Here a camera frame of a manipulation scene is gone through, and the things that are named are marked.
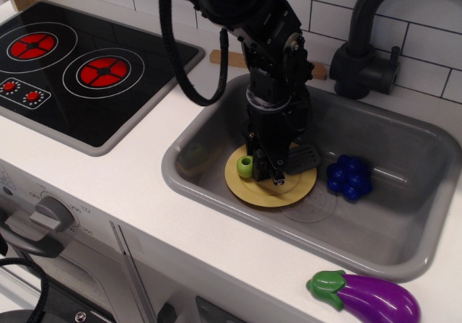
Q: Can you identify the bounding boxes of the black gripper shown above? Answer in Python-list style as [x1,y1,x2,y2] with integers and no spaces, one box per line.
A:
[246,95,312,186]

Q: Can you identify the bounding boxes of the green handled grey spatula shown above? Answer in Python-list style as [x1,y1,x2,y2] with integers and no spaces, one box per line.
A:
[236,142,323,180]

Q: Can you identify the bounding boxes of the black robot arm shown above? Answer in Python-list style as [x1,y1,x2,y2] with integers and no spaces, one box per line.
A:
[191,0,313,186]

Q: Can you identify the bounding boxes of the yellow plate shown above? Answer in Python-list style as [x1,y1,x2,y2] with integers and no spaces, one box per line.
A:
[225,145,318,208]

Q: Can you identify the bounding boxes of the wooden strip behind sink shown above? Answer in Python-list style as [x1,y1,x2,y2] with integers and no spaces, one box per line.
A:
[209,48,328,81]

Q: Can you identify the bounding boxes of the grey sink basin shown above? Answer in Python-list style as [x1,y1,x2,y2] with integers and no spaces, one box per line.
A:
[162,76,461,282]

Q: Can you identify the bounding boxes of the blue toy grapes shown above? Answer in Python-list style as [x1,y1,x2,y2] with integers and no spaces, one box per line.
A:
[326,154,373,202]

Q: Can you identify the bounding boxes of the black faucet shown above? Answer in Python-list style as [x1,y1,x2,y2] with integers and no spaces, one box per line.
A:
[328,0,462,100]

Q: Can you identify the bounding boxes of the purple toy eggplant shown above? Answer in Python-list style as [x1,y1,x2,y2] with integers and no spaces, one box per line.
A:
[306,270,422,322]

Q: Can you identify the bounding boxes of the black toy stovetop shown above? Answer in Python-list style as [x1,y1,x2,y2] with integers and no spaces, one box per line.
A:
[0,0,206,158]

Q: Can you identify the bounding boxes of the grey oven knob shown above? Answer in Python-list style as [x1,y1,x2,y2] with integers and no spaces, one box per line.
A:
[30,196,74,233]

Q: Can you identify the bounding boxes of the black braided cable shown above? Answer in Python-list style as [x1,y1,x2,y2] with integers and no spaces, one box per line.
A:
[157,0,230,107]

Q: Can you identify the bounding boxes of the grey oven door handle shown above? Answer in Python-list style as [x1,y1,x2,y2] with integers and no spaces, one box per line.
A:
[1,210,64,259]

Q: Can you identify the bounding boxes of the black cable lower left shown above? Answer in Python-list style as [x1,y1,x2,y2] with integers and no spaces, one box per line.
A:
[0,257,50,323]

